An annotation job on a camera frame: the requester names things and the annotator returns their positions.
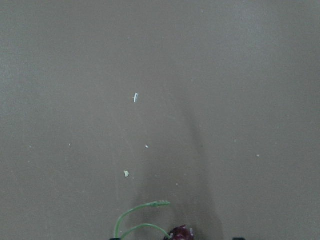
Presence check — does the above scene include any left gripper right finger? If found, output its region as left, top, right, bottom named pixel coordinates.
left=232, top=237, right=245, bottom=240

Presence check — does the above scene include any dark red cherry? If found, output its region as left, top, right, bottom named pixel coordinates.
left=113, top=200, right=195, bottom=240

